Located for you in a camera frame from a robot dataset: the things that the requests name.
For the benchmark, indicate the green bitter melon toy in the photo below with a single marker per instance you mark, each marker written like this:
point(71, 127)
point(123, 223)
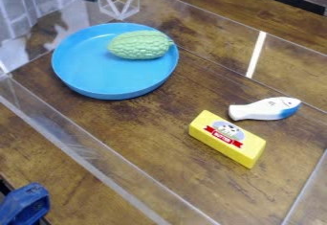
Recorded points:
point(141, 45)

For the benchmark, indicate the white blue toy fish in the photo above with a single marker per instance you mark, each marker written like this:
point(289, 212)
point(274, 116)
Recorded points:
point(266, 110)

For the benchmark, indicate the blue round tray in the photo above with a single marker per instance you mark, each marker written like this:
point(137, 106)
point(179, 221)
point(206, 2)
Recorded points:
point(97, 73)

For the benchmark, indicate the white checkered cloth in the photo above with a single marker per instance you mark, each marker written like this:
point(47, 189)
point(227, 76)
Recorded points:
point(20, 14)

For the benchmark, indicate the yellow butter block toy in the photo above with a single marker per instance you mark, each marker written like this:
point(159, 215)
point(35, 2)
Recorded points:
point(227, 138)

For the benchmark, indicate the blue clamp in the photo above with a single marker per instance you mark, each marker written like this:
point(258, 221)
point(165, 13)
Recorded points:
point(26, 205)

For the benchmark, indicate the clear acrylic enclosure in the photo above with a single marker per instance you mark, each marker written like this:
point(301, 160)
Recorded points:
point(118, 160)

